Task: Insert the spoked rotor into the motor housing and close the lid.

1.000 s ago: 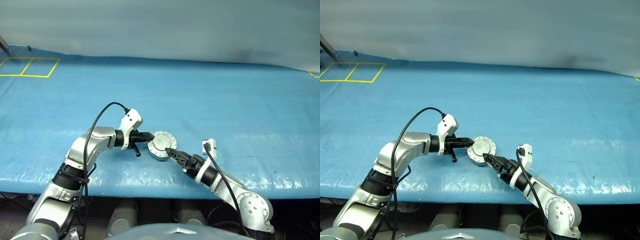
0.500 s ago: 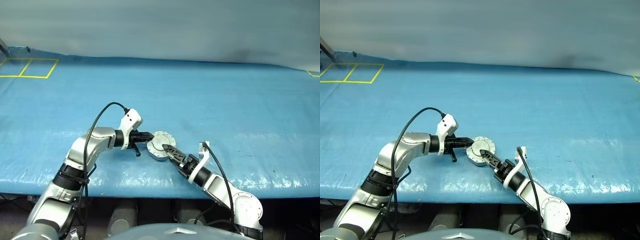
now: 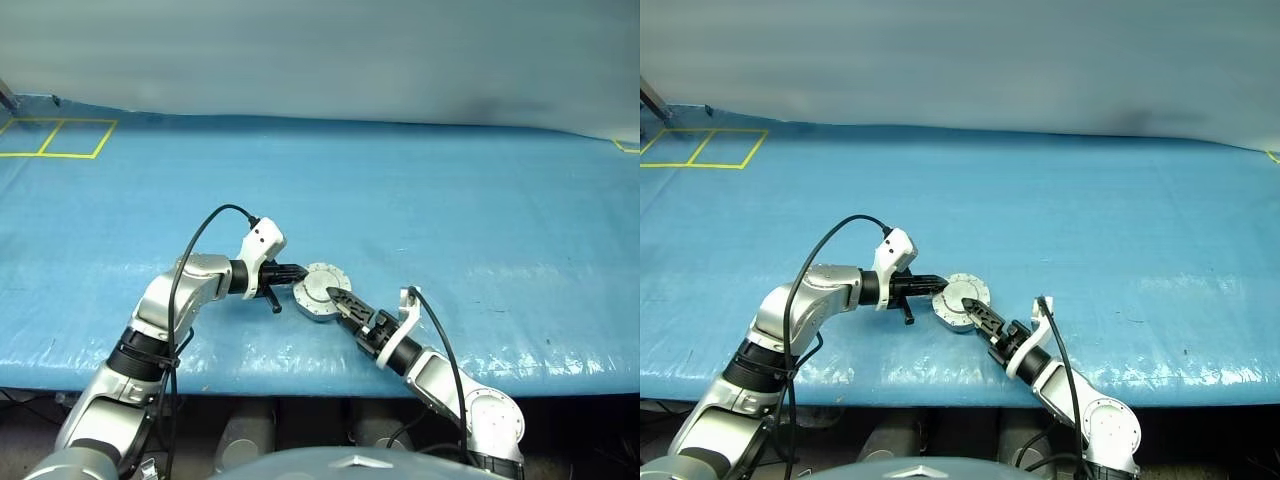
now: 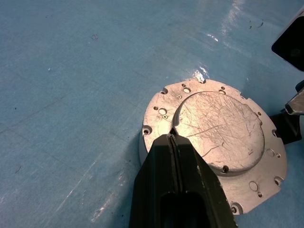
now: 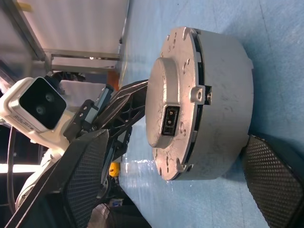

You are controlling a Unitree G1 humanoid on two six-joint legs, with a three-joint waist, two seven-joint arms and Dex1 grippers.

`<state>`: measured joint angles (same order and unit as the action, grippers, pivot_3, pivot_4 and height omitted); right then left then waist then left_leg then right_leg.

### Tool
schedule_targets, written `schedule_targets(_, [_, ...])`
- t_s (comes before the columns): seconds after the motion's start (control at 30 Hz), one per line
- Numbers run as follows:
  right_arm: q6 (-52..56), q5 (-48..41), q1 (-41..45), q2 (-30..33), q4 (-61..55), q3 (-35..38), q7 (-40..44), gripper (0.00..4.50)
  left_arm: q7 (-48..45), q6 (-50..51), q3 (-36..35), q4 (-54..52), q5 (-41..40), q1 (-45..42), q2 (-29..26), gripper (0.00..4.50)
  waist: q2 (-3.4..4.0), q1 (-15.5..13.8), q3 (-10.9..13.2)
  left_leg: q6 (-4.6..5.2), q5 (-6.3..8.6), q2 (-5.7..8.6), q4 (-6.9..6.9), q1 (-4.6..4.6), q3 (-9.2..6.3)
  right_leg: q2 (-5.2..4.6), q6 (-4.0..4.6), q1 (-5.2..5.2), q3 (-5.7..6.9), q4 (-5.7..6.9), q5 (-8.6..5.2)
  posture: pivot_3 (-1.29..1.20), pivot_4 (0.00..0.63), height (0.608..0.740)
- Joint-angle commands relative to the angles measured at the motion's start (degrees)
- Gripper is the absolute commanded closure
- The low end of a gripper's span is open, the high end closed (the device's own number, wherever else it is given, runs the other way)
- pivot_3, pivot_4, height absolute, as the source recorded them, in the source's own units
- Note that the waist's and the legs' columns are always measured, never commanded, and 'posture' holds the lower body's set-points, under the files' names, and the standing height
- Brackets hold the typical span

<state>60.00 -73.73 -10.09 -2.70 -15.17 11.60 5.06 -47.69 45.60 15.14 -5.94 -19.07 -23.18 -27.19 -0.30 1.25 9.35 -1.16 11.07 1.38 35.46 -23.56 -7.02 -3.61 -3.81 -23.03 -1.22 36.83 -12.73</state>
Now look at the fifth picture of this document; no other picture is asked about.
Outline yellow black object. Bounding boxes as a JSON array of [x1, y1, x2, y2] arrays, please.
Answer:
[[108, 162, 120, 178]]

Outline aluminium profile frame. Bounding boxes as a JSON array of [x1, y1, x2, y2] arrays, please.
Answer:
[[0, 0, 122, 70]]

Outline grey round motor lid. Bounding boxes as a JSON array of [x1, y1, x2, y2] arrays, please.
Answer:
[[145, 26, 207, 181]]

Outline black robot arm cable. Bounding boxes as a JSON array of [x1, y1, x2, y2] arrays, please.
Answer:
[[6, 125, 17, 209]]

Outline grey motor housing copper windings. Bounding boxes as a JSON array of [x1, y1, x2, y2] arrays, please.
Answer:
[[187, 28, 255, 181]]

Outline blue table mat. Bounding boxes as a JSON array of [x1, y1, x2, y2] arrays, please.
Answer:
[[117, 0, 304, 228]]

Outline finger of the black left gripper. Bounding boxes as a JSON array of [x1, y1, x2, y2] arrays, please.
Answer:
[[4, 129, 110, 228], [242, 134, 304, 228]]

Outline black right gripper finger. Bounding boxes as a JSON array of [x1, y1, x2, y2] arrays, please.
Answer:
[[105, 126, 133, 167], [94, 80, 150, 139]]

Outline white panel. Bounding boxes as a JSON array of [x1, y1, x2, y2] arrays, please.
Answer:
[[22, 0, 130, 56]]

